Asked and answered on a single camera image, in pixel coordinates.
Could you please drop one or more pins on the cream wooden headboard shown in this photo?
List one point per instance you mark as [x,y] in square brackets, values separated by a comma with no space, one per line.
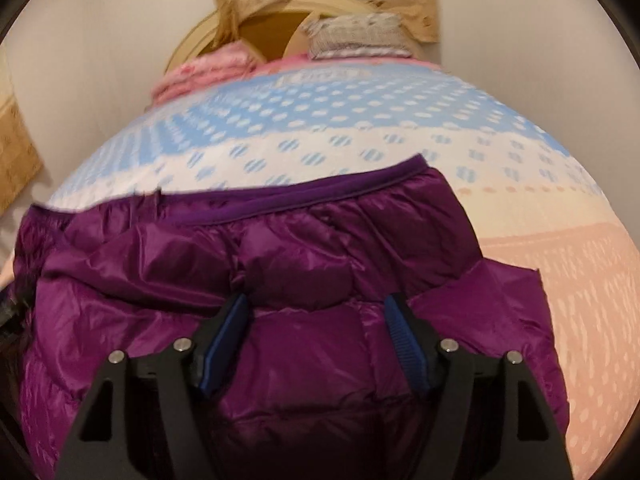
[268,31]

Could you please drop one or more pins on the polka dot bed quilt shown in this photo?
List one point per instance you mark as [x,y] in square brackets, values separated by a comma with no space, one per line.
[530,203]

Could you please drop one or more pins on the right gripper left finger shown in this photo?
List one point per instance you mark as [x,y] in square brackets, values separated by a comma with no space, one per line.
[146,417]

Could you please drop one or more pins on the grey patterned pillow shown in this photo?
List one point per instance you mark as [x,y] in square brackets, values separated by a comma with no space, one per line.
[375,35]

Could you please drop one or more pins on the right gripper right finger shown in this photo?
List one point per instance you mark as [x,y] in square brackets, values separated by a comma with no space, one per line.
[484,417]

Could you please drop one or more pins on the purple hooded down jacket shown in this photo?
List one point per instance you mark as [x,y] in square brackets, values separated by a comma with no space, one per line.
[319,391]

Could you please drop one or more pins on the beige left window curtain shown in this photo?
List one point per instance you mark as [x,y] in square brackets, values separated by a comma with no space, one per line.
[19,160]

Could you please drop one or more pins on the folded pink blanket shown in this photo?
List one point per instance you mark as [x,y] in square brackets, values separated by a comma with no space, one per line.
[228,63]

